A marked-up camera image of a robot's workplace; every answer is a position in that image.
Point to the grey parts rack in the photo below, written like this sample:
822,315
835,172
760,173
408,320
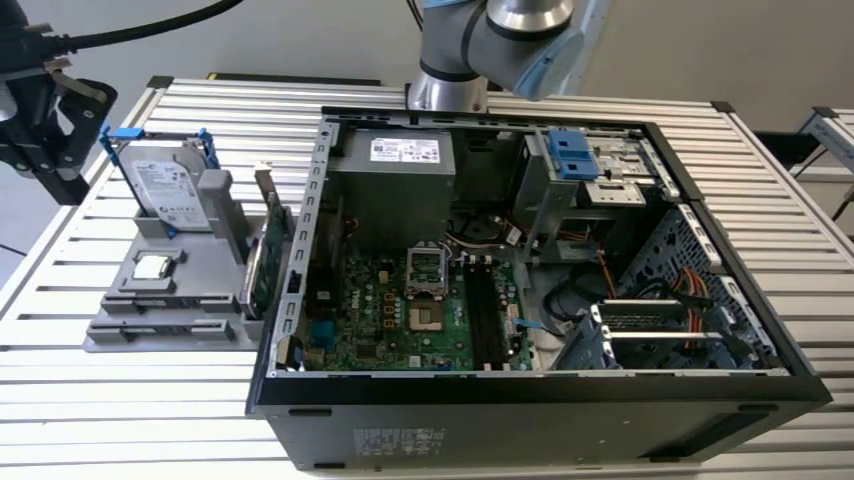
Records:
200,280

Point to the CPU socket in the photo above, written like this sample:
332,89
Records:
427,316

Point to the grey power supply unit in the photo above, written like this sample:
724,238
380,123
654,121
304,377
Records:
394,200

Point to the aluminium side table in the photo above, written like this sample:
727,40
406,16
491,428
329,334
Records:
830,125

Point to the hard disk in blue carrier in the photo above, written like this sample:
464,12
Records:
163,180

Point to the silver CPU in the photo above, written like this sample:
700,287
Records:
152,266

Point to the grey metal disk bay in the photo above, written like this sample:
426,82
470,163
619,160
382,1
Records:
640,312

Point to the black open PC case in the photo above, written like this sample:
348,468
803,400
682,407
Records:
467,425

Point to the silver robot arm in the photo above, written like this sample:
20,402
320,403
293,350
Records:
527,30

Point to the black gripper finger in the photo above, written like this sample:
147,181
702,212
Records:
93,100

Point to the blue plastic drive latch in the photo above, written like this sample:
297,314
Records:
570,155

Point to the green graphics card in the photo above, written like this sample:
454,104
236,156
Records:
269,250

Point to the RAM stick with black chips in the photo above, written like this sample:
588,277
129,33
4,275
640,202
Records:
160,330
167,301

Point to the green motherboard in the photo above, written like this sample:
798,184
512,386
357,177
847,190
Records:
374,320

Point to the black yellow edge strip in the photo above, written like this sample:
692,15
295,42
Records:
293,77

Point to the grey metal drive cage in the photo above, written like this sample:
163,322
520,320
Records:
554,215

